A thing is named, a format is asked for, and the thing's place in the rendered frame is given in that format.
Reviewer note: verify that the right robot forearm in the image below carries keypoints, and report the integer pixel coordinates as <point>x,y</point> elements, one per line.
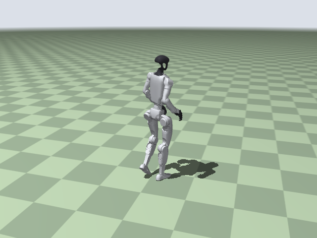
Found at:
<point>171,107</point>

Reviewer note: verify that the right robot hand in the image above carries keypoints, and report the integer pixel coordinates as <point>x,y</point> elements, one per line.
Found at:
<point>180,115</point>

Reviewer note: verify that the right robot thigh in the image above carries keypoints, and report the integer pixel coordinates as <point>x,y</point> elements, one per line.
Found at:
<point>166,122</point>

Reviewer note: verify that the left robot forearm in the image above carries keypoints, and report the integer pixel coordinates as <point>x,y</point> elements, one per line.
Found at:
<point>149,97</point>

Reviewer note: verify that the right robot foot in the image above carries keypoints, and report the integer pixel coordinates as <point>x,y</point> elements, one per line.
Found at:
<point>166,175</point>

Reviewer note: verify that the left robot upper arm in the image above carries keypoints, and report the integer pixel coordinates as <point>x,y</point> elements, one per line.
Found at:
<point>146,90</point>

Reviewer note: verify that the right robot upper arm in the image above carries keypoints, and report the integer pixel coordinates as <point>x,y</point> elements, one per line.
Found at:
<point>168,83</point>

